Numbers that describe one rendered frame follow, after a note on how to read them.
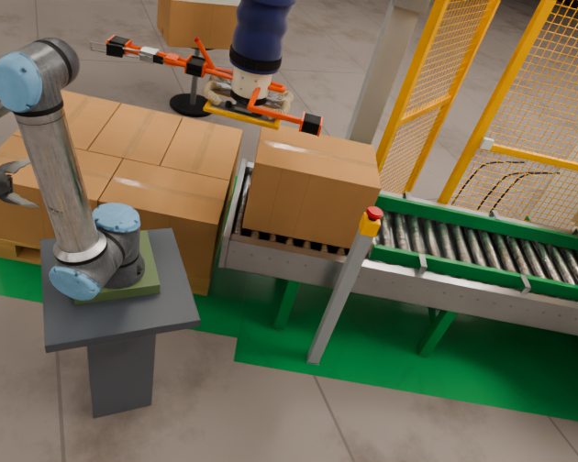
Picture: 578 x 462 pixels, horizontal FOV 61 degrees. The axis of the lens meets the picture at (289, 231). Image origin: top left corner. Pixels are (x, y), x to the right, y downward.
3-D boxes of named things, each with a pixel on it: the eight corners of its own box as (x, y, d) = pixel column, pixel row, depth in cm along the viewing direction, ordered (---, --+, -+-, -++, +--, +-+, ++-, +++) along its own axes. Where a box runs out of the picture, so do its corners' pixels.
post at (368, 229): (318, 355, 266) (379, 214, 202) (318, 365, 261) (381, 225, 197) (306, 352, 265) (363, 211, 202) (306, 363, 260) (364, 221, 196)
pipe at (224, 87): (287, 98, 234) (290, 86, 230) (280, 121, 214) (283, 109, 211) (218, 80, 232) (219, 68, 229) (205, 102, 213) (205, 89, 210)
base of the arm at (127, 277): (150, 283, 175) (150, 264, 169) (94, 293, 167) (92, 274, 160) (138, 246, 187) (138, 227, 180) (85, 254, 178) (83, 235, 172)
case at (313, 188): (351, 203, 283) (373, 145, 258) (355, 250, 253) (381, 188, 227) (250, 182, 277) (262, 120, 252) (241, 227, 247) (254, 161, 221)
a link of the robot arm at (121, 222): (148, 243, 176) (149, 206, 164) (123, 275, 163) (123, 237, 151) (108, 229, 176) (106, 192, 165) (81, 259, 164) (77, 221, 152)
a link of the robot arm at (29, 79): (127, 272, 161) (72, 43, 114) (97, 311, 148) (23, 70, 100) (85, 263, 164) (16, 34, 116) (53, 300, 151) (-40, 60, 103)
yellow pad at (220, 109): (281, 120, 223) (283, 110, 220) (277, 130, 215) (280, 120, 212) (208, 101, 222) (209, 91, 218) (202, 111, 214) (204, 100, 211)
